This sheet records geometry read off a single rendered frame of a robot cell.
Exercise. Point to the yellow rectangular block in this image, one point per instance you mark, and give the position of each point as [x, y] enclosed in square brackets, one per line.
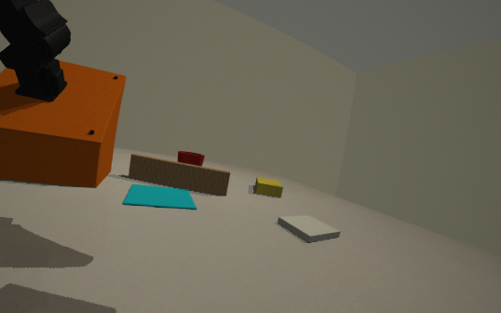
[268, 187]

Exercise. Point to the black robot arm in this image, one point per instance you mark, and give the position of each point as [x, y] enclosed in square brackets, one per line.
[37, 33]

